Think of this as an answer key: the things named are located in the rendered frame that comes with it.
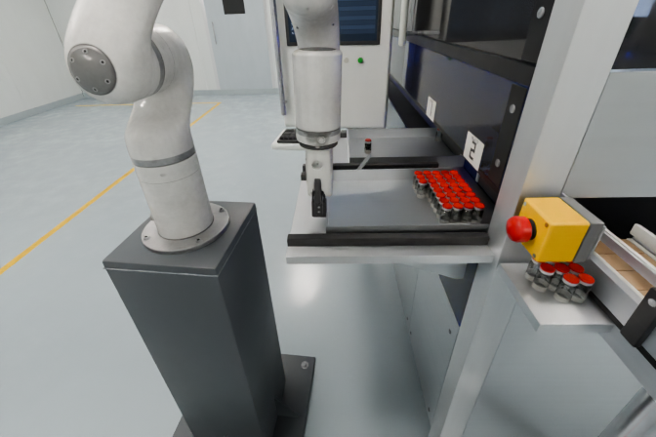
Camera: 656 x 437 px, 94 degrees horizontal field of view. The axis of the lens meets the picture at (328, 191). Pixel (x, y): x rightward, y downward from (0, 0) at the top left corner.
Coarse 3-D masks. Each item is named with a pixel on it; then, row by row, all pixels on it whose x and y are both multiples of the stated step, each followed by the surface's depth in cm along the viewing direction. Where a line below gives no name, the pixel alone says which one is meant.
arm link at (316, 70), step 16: (304, 48) 51; (320, 48) 51; (304, 64) 49; (320, 64) 49; (336, 64) 50; (304, 80) 50; (320, 80) 50; (336, 80) 51; (304, 96) 52; (320, 96) 51; (336, 96) 52; (304, 112) 53; (320, 112) 52; (336, 112) 54; (304, 128) 55; (320, 128) 54; (336, 128) 55
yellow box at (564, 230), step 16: (528, 208) 47; (544, 208) 45; (560, 208) 45; (576, 208) 45; (544, 224) 43; (560, 224) 42; (576, 224) 42; (592, 224) 42; (544, 240) 44; (560, 240) 43; (576, 240) 43; (592, 240) 43; (544, 256) 45; (560, 256) 45; (576, 256) 45
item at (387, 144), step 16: (400, 128) 113; (416, 128) 113; (432, 128) 113; (352, 144) 109; (384, 144) 108; (400, 144) 108; (416, 144) 107; (432, 144) 107; (352, 160) 92; (384, 160) 92; (400, 160) 91; (416, 160) 91; (432, 160) 91; (448, 160) 91; (464, 160) 91
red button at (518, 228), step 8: (520, 216) 47; (512, 224) 46; (520, 224) 45; (528, 224) 45; (512, 232) 46; (520, 232) 45; (528, 232) 45; (512, 240) 47; (520, 240) 45; (528, 240) 45
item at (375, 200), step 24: (432, 168) 84; (336, 192) 80; (360, 192) 80; (384, 192) 80; (408, 192) 79; (336, 216) 71; (360, 216) 71; (384, 216) 70; (408, 216) 70; (432, 216) 70
